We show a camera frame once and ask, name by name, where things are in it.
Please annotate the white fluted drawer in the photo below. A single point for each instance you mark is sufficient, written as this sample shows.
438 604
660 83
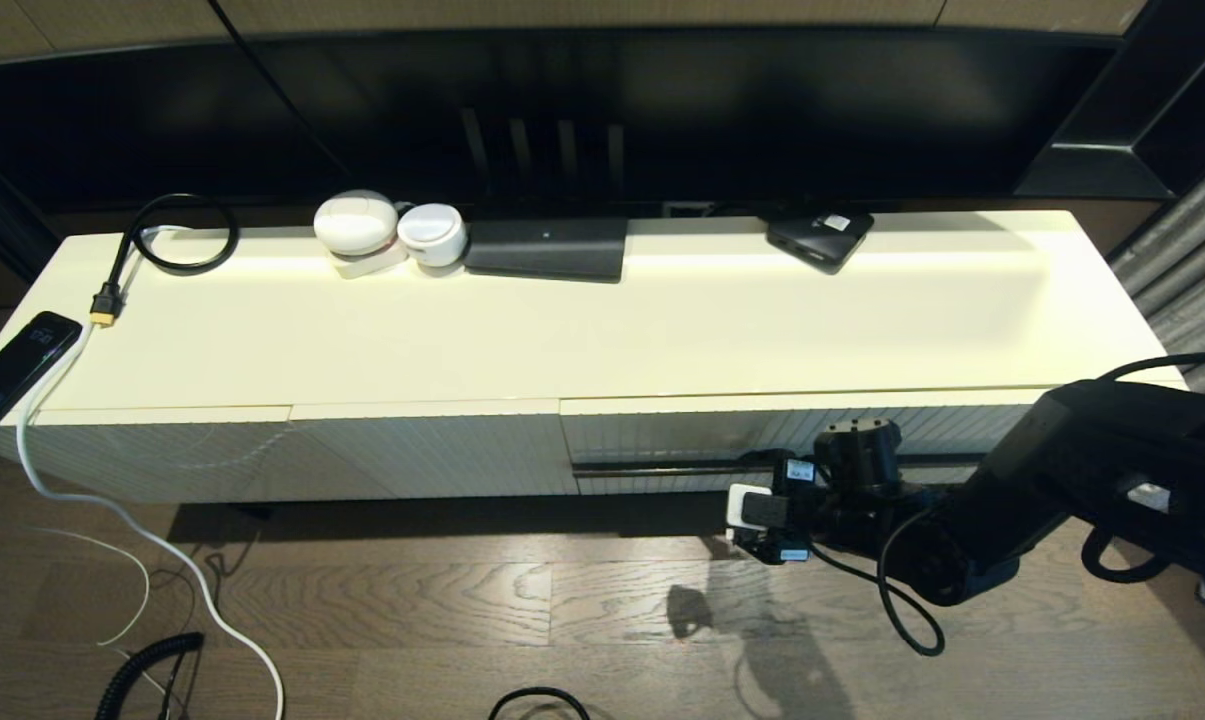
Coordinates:
662 435

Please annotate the large white round device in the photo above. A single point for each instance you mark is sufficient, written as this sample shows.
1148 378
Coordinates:
355 222

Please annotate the small black glossy device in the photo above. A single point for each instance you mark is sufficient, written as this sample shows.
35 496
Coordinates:
817 240

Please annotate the black wall shelf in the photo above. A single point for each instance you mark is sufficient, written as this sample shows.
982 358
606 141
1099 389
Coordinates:
1182 100

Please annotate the small white round device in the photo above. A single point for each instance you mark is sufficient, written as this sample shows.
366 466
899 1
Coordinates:
430 232

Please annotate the cream tv cabinet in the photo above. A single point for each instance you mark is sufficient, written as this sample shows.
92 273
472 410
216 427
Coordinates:
362 340

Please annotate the black flat set-top box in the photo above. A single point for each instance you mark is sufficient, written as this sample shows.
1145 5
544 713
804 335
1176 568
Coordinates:
547 250

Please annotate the black smartphone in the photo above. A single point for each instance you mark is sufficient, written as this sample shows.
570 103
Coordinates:
17 368

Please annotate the black television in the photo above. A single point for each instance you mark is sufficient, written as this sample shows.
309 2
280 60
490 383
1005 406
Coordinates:
662 100

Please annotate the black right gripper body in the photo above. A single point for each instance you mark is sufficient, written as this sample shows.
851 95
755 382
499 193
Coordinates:
832 525

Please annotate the white flat device base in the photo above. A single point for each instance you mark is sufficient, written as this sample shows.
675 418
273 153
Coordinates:
367 265

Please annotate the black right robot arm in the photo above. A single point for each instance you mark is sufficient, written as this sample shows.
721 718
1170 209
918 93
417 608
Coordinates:
1082 460

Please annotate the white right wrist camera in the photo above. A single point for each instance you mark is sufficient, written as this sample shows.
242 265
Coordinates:
735 505

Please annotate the grey curtain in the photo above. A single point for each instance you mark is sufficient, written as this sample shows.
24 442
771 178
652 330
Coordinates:
1192 250

